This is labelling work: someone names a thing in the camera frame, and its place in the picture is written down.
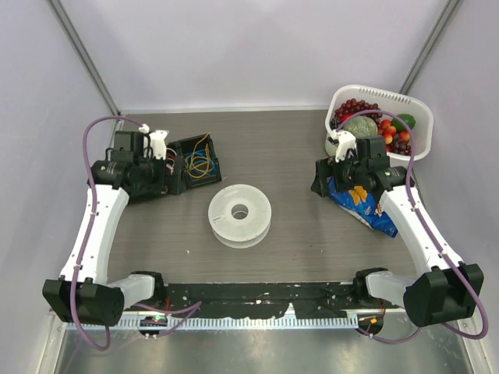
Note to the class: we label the blue chips bag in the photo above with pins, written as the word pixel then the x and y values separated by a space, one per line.
pixel 363 207

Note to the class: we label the red strawberry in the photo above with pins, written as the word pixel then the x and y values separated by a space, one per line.
pixel 345 117

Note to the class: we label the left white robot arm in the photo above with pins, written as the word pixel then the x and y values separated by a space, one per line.
pixel 82 290

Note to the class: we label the white plastic spool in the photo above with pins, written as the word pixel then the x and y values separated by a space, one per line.
pixel 240 216

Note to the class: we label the dark purple grape bunch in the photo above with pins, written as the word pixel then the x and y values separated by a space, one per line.
pixel 399 147

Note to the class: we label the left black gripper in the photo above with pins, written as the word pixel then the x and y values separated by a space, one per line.
pixel 160 185

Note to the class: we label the black compartment cable box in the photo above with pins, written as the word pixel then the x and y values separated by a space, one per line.
pixel 202 165

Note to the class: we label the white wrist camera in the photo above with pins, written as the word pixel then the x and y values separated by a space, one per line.
pixel 338 144
pixel 155 145

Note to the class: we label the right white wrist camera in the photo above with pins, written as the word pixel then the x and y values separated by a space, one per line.
pixel 338 144

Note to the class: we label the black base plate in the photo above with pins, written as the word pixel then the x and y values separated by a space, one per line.
pixel 310 300

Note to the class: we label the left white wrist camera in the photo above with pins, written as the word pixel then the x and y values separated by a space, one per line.
pixel 155 145

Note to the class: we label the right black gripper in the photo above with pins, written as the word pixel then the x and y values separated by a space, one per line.
pixel 327 167

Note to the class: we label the white slotted cable duct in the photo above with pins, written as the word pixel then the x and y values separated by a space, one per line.
pixel 286 322

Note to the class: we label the aluminium frame post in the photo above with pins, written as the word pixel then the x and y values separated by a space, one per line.
pixel 443 21
pixel 81 51

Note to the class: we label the right aluminium frame post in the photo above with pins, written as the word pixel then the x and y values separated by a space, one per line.
pixel 443 21

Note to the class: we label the red yellow peach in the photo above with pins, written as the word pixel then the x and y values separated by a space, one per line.
pixel 404 136

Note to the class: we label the left aluminium frame post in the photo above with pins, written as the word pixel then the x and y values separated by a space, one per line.
pixel 81 51

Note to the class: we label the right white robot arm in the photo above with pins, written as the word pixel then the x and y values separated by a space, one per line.
pixel 446 289

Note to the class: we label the green melon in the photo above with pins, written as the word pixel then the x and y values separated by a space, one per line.
pixel 361 126

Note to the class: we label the white plastic basket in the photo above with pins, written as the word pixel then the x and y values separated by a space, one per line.
pixel 394 103

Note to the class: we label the dark red grape bunch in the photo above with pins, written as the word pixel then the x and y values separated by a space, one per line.
pixel 353 106

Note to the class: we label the green lime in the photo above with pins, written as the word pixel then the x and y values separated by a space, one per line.
pixel 407 118

